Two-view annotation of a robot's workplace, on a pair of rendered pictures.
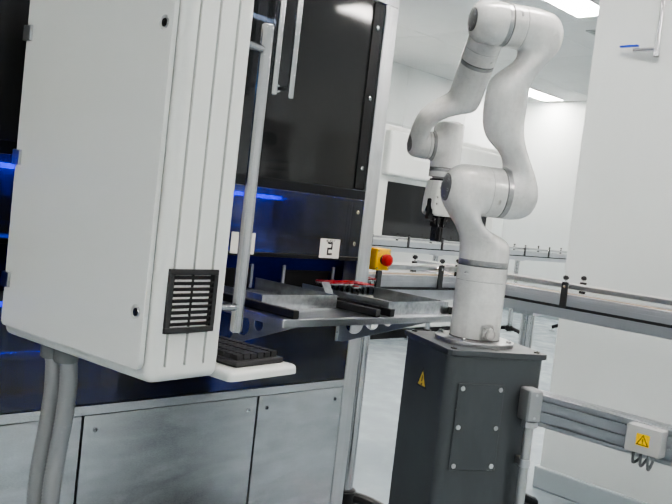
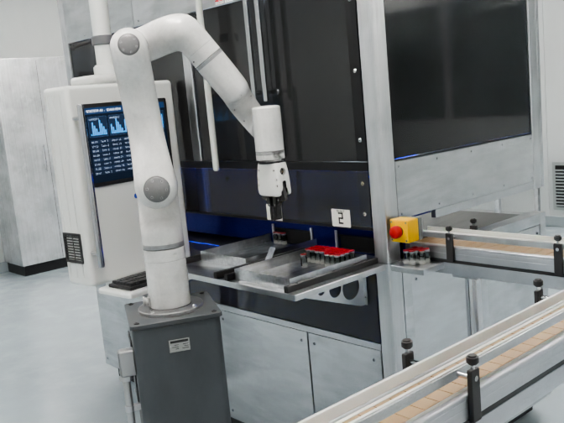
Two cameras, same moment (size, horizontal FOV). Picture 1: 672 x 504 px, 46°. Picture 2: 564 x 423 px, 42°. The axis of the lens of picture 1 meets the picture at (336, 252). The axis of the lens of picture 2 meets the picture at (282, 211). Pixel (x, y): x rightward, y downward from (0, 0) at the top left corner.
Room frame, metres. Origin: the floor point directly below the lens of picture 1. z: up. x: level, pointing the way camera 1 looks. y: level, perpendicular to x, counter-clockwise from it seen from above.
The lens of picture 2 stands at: (2.41, -2.40, 1.44)
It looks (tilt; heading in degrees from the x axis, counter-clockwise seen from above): 9 degrees down; 94
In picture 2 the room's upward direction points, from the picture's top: 5 degrees counter-clockwise
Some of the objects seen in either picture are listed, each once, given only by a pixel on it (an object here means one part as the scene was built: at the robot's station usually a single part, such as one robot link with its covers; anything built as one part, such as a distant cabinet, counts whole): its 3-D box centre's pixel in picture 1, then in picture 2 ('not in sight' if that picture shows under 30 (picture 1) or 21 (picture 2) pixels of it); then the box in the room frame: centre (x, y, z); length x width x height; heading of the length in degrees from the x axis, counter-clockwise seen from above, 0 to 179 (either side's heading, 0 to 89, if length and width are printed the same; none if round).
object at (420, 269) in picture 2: not in sight; (420, 265); (2.68, -0.12, 0.87); 0.14 x 0.13 x 0.02; 45
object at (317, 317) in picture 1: (320, 305); (276, 266); (2.21, 0.03, 0.87); 0.70 x 0.48 x 0.02; 135
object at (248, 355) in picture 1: (196, 341); (162, 273); (1.74, 0.28, 0.82); 0.40 x 0.14 x 0.02; 52
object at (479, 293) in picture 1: (478, 303); (167, 277); (1.92, -0.36, 0.95); 0.19 x 0.19 x 0.18
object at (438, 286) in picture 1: (396, 276); (513, 251); (2.94, -0.23, 0.92); 0.69 x 0.16 x 0.16; 135
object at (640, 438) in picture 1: (645, 440); not in sight; (2.60, -1.09, 0.50); 0.12 x 0.05 x 0.09; 45
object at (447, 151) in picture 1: (445, 145); (267, 127); (2.24, -0.27, 1.35); 0.09 x 0.08 x 0.13; 104
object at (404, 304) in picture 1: (373, 298); (300, 267); (2.30, -0.12, 0.90); 0.34 x 0.26 x 0.04; 45
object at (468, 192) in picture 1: (476, 215); (159, 204); (1.91, -0.32, 1.16); 0.19 x 0.12 x 0.24; 104
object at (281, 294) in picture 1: (258, 291); (258, 249); (2.13, 0.20, 0.90); 0.34 x 0.26 x 0.04; 45
